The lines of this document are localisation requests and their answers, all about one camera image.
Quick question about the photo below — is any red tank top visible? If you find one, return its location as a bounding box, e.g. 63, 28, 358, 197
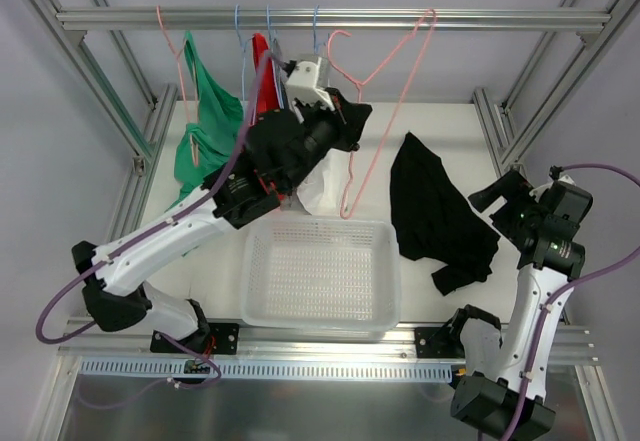
251, 32, 281, 124

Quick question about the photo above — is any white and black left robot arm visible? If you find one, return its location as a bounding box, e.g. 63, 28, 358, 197
72, 88, 373, 353

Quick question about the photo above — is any white tank top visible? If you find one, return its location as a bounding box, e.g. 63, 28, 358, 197
296, 149, 350, 216

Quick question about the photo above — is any white perforated plastic basket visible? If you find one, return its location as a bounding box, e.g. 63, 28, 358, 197
240, 216, 401, 334

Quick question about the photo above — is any slotted cable duct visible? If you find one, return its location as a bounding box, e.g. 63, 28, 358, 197
79, 357, 453, 384

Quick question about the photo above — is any aluminium hanging rail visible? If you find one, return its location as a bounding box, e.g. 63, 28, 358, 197
55, 7, 612, 33

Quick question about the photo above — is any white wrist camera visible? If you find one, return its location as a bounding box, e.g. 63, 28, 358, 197
529, 165, 575, 202
285, 54, 334, 110

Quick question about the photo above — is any green tank top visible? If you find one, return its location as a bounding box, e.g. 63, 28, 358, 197
171, 31, 244, 208

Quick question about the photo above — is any black tank top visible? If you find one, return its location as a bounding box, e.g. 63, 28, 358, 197
389, 132, 500, 296

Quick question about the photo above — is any aluminium frame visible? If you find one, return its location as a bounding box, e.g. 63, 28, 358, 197
0, 0, 640, 441

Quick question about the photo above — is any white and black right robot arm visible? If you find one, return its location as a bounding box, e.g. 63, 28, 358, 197
445, 168, 593, 440

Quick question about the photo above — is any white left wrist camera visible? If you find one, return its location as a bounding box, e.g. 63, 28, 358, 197
285, 54, 334, 110

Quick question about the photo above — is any grey tank top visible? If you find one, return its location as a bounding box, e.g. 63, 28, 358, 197
271, 39, 289, 110

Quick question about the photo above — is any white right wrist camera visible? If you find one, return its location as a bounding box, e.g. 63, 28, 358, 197
529, 165, 575, 202

